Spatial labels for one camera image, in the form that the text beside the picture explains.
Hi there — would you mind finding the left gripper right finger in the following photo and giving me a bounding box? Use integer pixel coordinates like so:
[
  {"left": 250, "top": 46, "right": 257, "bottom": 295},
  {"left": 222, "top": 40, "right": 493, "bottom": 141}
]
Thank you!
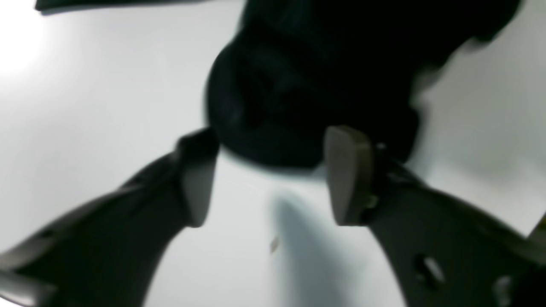
[{"left": 324, "top": 126, "right": 546, "bottom": 307}]

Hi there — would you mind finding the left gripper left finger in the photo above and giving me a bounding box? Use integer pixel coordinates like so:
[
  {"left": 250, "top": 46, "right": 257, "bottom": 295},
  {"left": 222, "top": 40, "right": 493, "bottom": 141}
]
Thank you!
[{"left": 1, "top": 128, "right": 220, "bottom": 307}]

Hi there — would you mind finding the black printed T-shirt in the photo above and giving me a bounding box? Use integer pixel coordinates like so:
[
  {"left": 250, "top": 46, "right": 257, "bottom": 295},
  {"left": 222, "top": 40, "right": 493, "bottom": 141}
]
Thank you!
[{"left": 206, "top": 0, "right": 521, "bottom": 168}]

